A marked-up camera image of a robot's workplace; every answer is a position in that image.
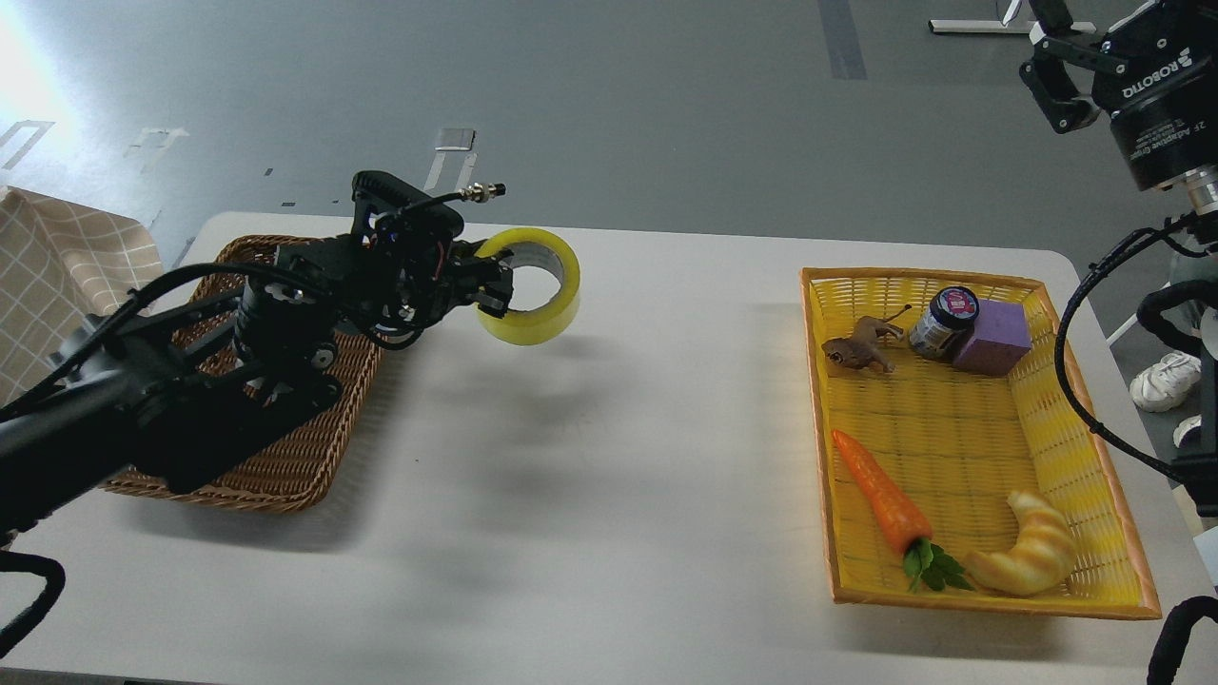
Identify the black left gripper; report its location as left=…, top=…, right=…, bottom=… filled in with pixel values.
left=380, top=233, right=515, bottom=329

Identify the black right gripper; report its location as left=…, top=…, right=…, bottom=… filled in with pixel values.
left=1019, top=1, right=1217, bottom=190

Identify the yellow tape roll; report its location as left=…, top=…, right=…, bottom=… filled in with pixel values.
left=474, top=225, right=581, bottom=346

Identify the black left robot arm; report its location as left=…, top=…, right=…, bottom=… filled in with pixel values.
left=2, top=169, right=513, bottom=655

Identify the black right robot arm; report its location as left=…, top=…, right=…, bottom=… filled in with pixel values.
left=1019, top=1, right=1217, bottom=518

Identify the white metal stand base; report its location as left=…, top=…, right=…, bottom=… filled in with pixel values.
left=927, top=20, right=1035, bottom=37

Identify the brown wicker basket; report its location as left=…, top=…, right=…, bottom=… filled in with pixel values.
left=97, top=235, right=382, bottom=514

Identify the purple foam block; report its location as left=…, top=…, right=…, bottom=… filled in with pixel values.
left=950, top=299, right=1030, bottom=378

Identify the small dark jar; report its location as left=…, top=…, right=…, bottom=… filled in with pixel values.
left=907, top=285, right=980, bottom=361

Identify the person's white shoe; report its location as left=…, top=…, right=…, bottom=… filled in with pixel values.
left=1130, top=351, right=1202, bottom=413

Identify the brown toy animal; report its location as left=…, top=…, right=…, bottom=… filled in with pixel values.
left=818, top=303, right=911, bottom=374

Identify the yellow plastic basket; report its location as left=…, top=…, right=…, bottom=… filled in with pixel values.
left=800, top=267, right=1162, bottom=619

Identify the beige checkered cloth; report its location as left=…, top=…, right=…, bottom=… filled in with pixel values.
left=1, top=186, right=164, bottom=402

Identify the toy croissant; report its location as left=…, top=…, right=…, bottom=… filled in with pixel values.
left=962, top=490, right=1077, bottom=596

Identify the orange toy carrot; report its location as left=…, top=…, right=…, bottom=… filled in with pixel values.
left=829, top=429, right=974, bottom=594

